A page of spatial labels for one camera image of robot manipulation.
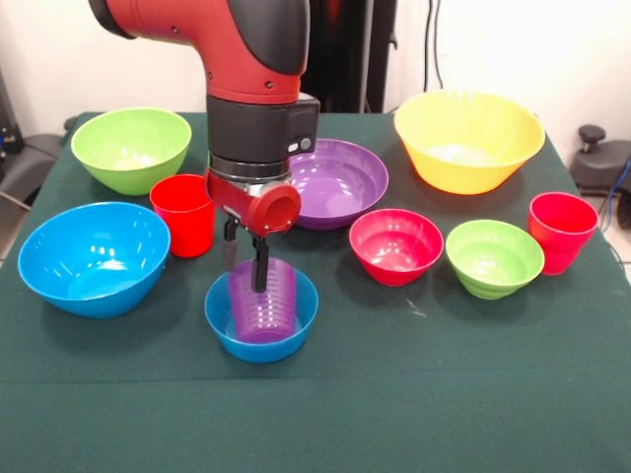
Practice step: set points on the large green bowl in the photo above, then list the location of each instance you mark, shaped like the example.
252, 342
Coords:
128, 148

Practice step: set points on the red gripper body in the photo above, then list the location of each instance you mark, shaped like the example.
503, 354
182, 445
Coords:
246, 207

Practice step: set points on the small pink bowl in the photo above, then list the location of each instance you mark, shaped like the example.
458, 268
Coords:
394, 251

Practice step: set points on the black knob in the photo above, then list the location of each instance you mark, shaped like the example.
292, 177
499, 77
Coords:
591, 134

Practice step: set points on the small green bowl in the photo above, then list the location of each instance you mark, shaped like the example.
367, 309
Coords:
493, 266

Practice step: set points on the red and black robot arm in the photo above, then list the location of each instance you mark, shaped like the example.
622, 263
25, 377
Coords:
236, 49

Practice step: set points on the large yellow bowl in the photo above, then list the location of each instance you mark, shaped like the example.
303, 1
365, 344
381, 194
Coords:
463, 162

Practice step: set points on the large blue bowl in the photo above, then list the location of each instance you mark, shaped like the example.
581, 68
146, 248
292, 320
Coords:
93, 266

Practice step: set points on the black equipment box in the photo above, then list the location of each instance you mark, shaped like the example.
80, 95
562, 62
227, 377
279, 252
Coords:
7, 123

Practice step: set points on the red cup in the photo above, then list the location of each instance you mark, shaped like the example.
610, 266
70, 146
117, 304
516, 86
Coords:
562, 246
182, 231

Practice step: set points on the small blue bowl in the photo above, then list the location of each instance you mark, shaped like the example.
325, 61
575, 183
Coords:
261, 352

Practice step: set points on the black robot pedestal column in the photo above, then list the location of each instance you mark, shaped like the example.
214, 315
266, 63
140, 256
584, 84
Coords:
345, 49

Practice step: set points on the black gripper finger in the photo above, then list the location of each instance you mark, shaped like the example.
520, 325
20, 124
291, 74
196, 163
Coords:
260, 266
230, 246

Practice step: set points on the dark green tablecloth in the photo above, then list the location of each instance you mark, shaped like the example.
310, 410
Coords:
315, 404

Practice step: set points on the purple cup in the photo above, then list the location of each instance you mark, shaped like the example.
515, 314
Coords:
276, 305

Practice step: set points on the purple bowl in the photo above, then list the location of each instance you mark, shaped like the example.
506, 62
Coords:
345, 182

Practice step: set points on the grey stand base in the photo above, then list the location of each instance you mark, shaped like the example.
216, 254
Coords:
29, 162
604, 167

